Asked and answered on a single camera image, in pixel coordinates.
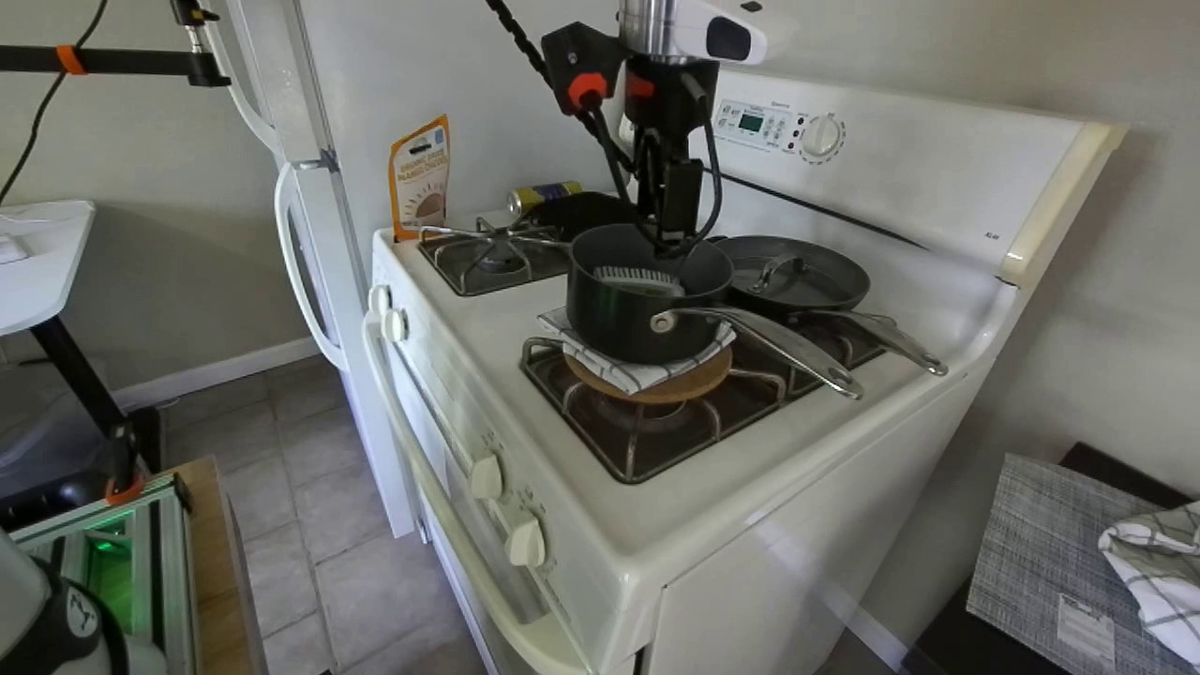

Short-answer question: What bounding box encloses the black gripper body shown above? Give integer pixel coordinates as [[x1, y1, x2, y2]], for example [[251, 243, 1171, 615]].
[[626, 56, 725, 167]]

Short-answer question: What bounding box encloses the grey frying pan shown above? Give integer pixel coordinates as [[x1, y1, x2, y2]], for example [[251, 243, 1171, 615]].
[[705, 233, 953, 377]]

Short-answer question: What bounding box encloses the stove control panel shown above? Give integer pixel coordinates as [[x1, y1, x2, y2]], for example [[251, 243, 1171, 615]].
[[714, 95, 856, 165]]

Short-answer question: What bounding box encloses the yellow and blue can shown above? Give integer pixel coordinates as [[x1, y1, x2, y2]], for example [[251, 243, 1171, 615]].
[[506, 178, 584, 218]]

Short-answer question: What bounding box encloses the round white timer dial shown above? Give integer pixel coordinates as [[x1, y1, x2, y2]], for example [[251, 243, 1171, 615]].
[[799, 108, 851, 165]]

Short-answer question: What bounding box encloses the white checked dish towel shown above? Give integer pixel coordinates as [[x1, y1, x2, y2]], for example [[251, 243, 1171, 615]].
[[538, 305, 744, 396]]

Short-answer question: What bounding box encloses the round wooden trivet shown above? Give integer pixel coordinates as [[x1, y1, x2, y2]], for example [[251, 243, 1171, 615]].
[[560, 342, 735, 413]]

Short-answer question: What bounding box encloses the white gas stove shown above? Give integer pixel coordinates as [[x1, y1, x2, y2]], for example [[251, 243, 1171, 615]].
[[358, 67, 1130, 675]]

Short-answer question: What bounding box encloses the black burner grate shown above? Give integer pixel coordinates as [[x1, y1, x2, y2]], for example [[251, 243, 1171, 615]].
[[519, 305, 895, 487], [411, 191, 640, 298]]

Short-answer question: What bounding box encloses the orange food pouch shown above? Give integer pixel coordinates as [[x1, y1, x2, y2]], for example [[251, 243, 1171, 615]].
[[386, 112, 456, 243]]

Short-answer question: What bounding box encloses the white fridge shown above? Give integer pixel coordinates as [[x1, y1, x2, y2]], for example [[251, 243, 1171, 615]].
[[199, 0, 424, 541]]

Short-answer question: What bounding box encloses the black boom bar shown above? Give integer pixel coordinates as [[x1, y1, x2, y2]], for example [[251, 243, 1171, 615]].
[[0, 0, 236, 95]]

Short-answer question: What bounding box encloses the wooden-topped robot cart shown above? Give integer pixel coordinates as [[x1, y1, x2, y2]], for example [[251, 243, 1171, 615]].
[[0, 453, 271, 675]]

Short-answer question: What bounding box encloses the white checked cloth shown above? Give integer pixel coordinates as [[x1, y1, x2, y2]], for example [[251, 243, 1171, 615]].
[[1096, 496, 1200, 667]]

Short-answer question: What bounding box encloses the orange and black clamp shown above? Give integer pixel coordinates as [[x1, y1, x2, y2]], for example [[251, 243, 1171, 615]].
[[98, 421, 151, 510]]

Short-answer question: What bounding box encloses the white table with black legs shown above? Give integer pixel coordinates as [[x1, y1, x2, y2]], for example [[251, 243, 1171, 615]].
[[0, 195, 170, 528]]

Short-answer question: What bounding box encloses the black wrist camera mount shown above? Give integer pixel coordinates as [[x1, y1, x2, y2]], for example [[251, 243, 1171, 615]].
[[540, 20, 633, 118]]

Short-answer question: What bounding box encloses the dark pot with steel handle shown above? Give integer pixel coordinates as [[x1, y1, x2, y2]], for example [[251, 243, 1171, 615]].
[[564, 221, 871, 403]]

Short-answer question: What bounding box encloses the black spiral-wrapped cable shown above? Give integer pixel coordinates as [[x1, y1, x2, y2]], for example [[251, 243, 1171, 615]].
[[483, 0, 730, 255]]

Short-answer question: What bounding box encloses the white fridge door handle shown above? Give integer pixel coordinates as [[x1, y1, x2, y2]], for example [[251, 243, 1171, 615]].
[[271, 157, 353, 373], [199, 0, 311, 165]]

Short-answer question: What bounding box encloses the white oven door handle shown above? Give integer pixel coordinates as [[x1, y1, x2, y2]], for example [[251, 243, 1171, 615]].
[[358, 310, 598, 675]]

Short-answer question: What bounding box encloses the thin black cable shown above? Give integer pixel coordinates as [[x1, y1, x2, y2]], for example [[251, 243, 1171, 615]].
[[0, 0, 111, 206]]

